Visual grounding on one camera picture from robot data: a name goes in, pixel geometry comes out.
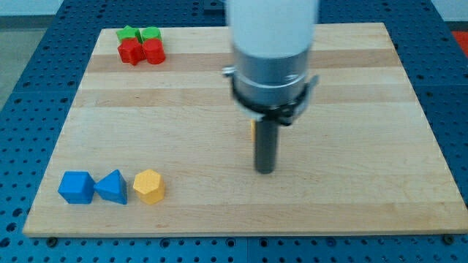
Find yellow heart block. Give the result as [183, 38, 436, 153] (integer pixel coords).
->
[250, 119, 256, 142]

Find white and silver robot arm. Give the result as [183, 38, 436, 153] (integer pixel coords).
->
[224, 0, 320, 126]

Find yellow hexagon block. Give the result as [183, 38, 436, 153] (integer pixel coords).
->
[133, 169, 165, 205]

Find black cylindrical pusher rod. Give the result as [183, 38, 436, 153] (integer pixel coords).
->
[254, 121, 279, 174]

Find wooden board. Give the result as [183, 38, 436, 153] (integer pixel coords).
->
[23, 23, 467, 237]

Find red cylinder block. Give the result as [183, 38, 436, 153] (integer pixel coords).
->
[143, 38, 166, 64]

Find green cylinder block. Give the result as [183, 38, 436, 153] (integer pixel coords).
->
[141, 26, 162, 42]

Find red star block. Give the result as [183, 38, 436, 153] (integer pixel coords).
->
[118, 37, 146, 66]

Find blue triangle block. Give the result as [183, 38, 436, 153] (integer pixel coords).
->
[94, 169, 127, 205]

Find green star block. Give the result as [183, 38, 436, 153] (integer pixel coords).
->
[116, 26, 143, 43]

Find blue cube block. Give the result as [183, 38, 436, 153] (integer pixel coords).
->
[58, 171, 95, 204]

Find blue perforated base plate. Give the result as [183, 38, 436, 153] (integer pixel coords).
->
[1, 1, 467, 262]

